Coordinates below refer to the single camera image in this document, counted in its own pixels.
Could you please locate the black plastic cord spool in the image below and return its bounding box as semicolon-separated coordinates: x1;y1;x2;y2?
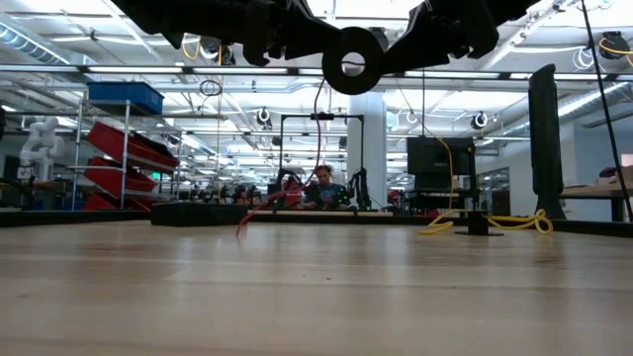
320;26;386;96
453;210;504;237

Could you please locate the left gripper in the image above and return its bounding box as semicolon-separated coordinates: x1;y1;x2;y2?
241;0;343;68

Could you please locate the red plastic bin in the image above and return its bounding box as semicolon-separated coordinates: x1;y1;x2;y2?
82;156;158;195
81;191;152;213
86;122;180;172

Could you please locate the thin red cord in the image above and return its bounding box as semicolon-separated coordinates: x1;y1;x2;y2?
234;76;327;239

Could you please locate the hanging yellow background cable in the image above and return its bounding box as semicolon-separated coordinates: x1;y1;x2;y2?
434;135;455;210

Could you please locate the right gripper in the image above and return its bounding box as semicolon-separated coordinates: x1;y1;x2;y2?
383;0;501;76

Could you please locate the person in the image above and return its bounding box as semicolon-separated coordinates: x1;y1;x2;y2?
302;164;353;210

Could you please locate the metal shelf rack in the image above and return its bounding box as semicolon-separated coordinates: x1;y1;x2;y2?
68;98;184;212

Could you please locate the wooden side table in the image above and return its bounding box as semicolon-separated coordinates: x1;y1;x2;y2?
561;167;633;223

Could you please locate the black monitor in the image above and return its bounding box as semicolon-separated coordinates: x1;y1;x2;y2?
406;136;477;192

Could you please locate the white pillar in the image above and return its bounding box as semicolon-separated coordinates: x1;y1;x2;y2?
347;91;388;209

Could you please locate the distant black gantry frame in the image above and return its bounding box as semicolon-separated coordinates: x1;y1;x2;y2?
274;112;373;213

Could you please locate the blue storage bin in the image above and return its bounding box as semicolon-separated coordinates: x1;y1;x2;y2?
87;81;165;116

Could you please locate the black aluminium table frame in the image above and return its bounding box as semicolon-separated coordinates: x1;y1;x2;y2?
0;208;633;238

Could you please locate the tall black column stand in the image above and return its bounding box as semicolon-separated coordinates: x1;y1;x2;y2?
527;63;568;221

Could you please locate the yellow cord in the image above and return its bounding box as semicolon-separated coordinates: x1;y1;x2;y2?
417;208;554;237

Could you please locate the long horizontal light rail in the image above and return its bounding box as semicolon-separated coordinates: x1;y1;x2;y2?
0;63;633;81

